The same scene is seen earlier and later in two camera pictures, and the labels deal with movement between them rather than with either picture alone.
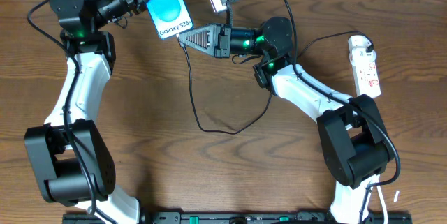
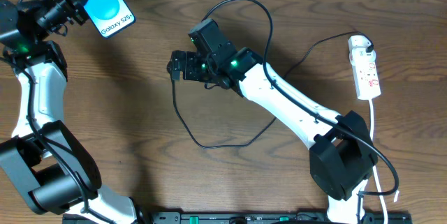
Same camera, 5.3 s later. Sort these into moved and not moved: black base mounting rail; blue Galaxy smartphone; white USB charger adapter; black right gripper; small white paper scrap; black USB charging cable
Moved: blue Galaxy smartphone; black right gripper; black USB charging cable
Not moved: white USB charger adapter; small white paper scrap; black base mounting rail
